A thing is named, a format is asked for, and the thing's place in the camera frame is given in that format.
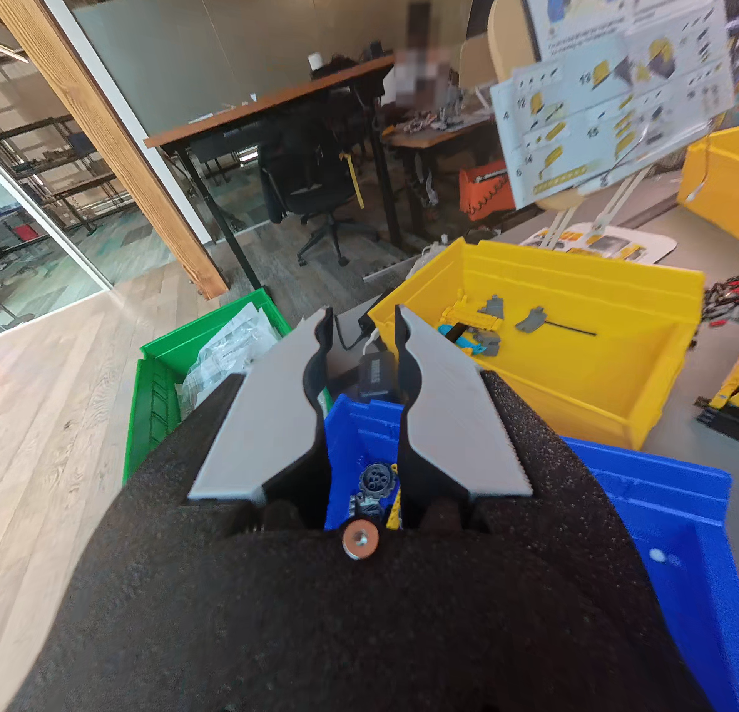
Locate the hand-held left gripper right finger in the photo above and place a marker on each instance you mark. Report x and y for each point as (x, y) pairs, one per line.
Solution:
(462, 429)

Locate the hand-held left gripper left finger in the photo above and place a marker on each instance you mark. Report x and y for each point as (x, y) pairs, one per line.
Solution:
(260, 435)

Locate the green plastic bin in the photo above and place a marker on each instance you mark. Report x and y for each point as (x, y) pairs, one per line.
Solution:
(153, 400)

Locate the yellow black lego model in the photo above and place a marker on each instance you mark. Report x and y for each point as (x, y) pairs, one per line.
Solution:
(728, 388)

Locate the yellow plastic bin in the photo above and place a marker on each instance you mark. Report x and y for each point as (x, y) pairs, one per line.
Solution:
(713, 192)
(577, 388)

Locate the blue lego piece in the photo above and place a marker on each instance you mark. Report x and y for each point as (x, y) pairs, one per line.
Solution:
(469, 347)

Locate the black lego beam with gears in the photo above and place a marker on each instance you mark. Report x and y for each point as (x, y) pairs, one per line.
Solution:
(457, 332)

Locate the dark grey lego gear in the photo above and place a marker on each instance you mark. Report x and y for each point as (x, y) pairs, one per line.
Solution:
(378, 479)

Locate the grey curved lego piece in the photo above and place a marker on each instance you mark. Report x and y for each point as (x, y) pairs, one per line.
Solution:
(532, 319)

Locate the black lego axle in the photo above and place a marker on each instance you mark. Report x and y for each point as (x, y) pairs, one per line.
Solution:
(571, 329)

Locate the pile of small lego pins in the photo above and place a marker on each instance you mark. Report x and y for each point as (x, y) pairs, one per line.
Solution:
(721, 302)

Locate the heap of plastic bags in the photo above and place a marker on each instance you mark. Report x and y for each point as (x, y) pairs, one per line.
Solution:
(231, 342)

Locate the black power adapter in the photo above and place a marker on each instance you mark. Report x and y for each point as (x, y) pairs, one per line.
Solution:
(378, 377)

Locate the blue plastic bin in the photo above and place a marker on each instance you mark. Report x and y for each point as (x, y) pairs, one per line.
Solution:
(664, 504)

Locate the folded leaflet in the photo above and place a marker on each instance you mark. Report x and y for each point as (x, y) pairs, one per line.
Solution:
(600, 244)

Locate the orange toolbox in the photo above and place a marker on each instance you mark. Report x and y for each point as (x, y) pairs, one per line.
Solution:
(482, 186)

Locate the black office chair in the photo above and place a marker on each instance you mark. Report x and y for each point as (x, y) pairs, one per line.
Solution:
(306, 169)

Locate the cluttered wooden desk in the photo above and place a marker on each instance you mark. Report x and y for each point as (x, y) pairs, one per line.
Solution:
(427, 140)

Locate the black metal shelving rack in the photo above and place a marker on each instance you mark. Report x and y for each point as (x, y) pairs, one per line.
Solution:
(86, 180)

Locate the brown wooden desk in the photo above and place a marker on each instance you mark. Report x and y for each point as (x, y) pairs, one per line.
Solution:
(260, 102)

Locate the instruction booklet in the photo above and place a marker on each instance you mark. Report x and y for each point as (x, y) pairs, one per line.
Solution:
(606, 88)

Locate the white paper roll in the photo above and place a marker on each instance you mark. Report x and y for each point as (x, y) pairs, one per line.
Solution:
(315, 61)

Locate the white wooden book stand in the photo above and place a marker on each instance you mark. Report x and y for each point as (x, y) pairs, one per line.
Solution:
(502, 30)

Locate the yellow lego frame assembly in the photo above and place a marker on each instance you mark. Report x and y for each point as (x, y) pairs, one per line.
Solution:
(473, 318)

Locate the grey lego bracket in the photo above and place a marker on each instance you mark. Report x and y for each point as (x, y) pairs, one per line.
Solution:
(492, 307)

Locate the wooden support post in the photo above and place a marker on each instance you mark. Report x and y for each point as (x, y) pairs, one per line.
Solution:
(104, 128)

